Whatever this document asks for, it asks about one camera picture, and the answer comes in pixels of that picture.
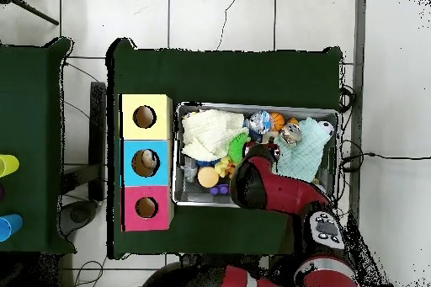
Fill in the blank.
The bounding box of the wooden box with three holes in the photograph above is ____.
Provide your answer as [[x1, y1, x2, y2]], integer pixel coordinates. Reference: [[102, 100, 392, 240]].
[[119, 93, 174, 232]]

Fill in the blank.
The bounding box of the mint green waffle cloth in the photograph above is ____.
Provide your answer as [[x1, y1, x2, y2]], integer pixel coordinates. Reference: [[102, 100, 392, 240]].
[[274, 116, 333, 183]]

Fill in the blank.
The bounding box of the orange toy basketball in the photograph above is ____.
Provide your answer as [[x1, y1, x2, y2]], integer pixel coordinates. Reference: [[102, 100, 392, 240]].
[[269, 112, 286, 132]]

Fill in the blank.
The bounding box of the green spiky toy with eyes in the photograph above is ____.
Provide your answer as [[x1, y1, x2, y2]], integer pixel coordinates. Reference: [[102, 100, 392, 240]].
[[227, 131, 252, 163]]

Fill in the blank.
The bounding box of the yellow rubber toy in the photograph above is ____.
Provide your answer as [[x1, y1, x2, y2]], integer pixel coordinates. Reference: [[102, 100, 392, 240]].
[[214, 156, 237, 178]]

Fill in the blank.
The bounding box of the white and black soccer ball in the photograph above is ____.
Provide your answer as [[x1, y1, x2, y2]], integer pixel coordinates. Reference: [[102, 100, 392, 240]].
[[317, 120, 335, 136]]

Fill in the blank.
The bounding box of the purple toy block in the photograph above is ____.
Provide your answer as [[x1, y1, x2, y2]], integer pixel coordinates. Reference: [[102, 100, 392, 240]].
[[210, 183, 231, 196]]

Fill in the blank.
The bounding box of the cream yellow waffle cloth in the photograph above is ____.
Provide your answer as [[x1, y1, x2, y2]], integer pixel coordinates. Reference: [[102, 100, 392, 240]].
[[180, 109, 250, 162]]

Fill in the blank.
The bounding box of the orange round foam ball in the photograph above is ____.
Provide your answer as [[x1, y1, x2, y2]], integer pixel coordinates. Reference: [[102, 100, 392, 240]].
[[197, 166, 221, 189]]

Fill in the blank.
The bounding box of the dark green table cloth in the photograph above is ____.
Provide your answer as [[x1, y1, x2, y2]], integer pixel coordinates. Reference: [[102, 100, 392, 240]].
[[105, 37, 343, 261]]

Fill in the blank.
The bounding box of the green cloth side table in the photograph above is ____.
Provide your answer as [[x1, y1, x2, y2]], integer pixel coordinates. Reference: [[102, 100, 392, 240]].
[[0, 37, 77, 256]]

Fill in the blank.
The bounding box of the yellow plastic cup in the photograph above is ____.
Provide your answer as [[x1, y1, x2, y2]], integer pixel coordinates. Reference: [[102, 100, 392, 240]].
[[0, 153, 20, 178]]

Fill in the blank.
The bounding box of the blue plastic cup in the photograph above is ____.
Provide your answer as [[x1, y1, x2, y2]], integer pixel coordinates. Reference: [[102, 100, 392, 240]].
[[0, 213, 24, 243]]

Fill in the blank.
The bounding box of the black tripod leg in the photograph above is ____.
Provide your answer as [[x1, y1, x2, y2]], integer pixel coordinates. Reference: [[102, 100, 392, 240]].
[[0, 0, 61, 27]]

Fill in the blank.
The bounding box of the coiled black cable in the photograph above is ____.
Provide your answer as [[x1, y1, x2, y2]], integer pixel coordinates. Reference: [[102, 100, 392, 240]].
[[338, 84, 357, 113]]

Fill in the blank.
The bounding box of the black cable with plug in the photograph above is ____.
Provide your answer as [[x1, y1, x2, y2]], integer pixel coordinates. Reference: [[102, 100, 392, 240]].
[[339, 138, 431, 173]]

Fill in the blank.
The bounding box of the silver wire mesh bin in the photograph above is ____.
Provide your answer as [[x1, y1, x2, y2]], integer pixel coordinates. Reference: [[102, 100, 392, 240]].
[[173, 101, 340, 212]]

